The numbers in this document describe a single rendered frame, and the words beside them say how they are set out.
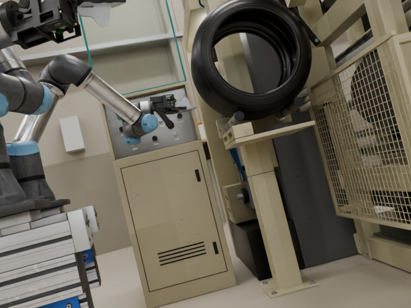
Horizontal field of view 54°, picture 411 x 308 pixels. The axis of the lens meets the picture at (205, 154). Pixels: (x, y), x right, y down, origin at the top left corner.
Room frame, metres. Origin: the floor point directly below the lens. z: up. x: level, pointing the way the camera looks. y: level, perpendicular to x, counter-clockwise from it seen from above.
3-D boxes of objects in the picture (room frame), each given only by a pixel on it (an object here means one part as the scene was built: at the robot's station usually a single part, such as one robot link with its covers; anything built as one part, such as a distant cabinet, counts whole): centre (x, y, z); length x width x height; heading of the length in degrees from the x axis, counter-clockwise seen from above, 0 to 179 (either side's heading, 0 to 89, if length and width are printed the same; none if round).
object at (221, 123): (2.15, -0.29, 0.90); 0.40 x 0.03 x 0.10; 95
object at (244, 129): (1.96, -0.17, 0.83); 0.36 x 0.09 x 0.06; 5
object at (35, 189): (1.40, 0.62, 0.77); 0.15 x 0.15 x 0.10
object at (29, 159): (1.41, 0.63, 0.88); 0.13 x 0.12 x 0.14; 40
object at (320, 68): (2.23, -0.67, 1.05); 0.20 x 0.15 x 0.30; 5
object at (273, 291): (2.22, -0.27, 0.01); 0.27 x 0.27 x 0.02; 5
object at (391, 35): (1.77, -0.66, 0.65); 0.90 x 0.02 x 0.70; 5
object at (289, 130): (1.97, -0.31, 0.80); 0.37 x 0.36 x 0.02; 95
